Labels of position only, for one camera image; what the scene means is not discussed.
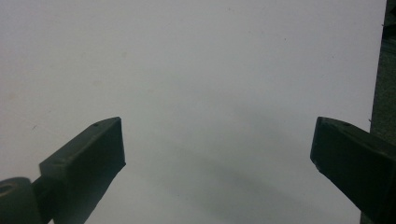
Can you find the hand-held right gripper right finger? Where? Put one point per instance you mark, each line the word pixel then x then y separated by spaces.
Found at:
pixel 358 161

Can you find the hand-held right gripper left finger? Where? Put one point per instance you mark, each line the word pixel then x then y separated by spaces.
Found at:
pixel 87 161

